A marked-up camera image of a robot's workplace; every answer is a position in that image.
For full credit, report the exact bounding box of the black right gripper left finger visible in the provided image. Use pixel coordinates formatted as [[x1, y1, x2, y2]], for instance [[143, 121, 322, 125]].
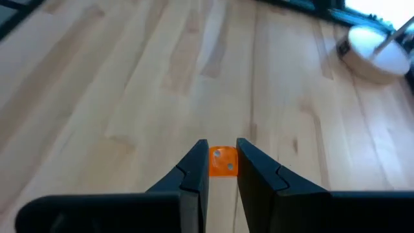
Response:
[[14, 139, 210, 233]]

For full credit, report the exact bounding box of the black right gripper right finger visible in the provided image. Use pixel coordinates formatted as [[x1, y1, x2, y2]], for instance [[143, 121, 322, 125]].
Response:
[[235, 138, 414, 233]]

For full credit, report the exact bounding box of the small orange die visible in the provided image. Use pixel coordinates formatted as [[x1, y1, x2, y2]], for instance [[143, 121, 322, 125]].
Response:
[[208, 146, 239, 178]]

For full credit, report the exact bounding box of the white shade wooden table lamp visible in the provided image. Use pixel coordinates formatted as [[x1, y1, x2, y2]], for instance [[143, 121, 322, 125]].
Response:
[[335, 14, 414, 85]]

